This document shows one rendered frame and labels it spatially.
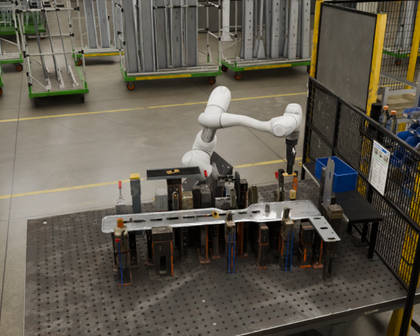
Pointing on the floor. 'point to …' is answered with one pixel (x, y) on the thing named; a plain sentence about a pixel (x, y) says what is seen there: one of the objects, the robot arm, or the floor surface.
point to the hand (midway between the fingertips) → (289, 168)
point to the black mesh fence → (372, 187)
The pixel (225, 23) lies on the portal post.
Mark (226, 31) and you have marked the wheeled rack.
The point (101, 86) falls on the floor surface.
